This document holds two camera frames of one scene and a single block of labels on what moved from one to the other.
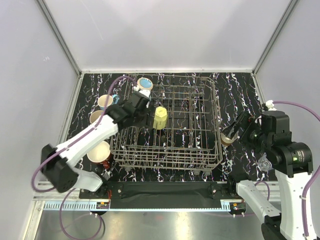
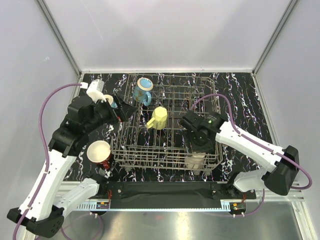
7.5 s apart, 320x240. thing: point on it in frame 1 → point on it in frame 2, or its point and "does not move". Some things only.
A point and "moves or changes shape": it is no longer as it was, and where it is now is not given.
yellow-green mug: x=160 y=118 does not move
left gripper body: x=140 y=117 → x=104 y=113
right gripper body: x=252 y=135 → x=188 y=133
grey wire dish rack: x=192 y=139 does not move
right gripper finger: x=231 y=131 → x=201 y=143
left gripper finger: x=149 y=121 → x=125 y=110
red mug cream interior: x=100 y=153 does not move
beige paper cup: x=95 y=115 moves or changes shape
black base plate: x=163 y=190 does not move
